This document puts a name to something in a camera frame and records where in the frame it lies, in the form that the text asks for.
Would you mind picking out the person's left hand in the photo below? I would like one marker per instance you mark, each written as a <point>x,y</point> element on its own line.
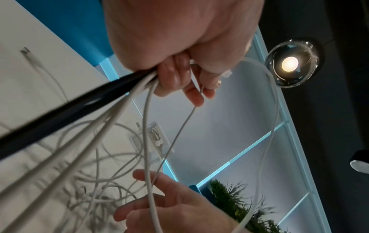
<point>178,29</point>

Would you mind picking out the person's right hand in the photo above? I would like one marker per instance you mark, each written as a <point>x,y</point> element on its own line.
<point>184,213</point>

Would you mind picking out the white mini drawer box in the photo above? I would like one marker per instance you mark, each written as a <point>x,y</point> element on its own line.
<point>155,136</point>

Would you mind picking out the blue sofa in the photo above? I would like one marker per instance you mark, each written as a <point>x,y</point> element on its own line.
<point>201,191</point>
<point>72,27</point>

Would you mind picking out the green plant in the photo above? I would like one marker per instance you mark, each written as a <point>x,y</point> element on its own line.
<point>230,200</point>

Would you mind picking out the glass globe pendant lamp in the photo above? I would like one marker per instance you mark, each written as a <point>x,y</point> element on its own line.
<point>294,63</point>

